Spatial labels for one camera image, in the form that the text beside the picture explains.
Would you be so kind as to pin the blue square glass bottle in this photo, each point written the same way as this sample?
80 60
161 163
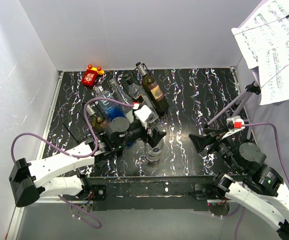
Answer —
111 109

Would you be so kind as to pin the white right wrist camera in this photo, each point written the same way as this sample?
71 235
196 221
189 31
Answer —
235 124

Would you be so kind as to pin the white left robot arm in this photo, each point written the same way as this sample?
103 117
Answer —
32 180

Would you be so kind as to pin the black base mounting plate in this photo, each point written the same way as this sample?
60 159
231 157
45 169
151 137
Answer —
152 193

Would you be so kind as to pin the aluminium frame rail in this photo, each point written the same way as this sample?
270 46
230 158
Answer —
19 211

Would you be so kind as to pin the clear tall glass bottle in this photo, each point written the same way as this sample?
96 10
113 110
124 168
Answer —
120 94

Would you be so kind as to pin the dark green wine bottle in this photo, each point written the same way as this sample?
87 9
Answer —
153 89

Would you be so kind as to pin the clear bottle black gold label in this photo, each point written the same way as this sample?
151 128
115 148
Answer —
138 94

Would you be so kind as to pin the black wire wine rack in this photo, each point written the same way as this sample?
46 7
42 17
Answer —
71 129

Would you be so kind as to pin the white sheet music pages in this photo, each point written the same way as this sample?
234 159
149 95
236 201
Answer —
263 40

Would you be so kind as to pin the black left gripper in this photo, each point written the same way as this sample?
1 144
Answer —
156 136

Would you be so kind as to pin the dark wine bottle silver cap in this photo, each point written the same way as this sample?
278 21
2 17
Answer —
97 120

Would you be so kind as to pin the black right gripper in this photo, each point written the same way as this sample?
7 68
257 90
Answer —
200 141

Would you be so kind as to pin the round clear liquor bottle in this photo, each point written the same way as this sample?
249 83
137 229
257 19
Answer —
154 154

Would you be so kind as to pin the red toy block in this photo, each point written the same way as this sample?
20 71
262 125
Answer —
91 74

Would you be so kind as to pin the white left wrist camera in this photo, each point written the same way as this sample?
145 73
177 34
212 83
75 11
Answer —
142 112

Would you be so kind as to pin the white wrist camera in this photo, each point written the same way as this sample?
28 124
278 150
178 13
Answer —
235 124
142 112

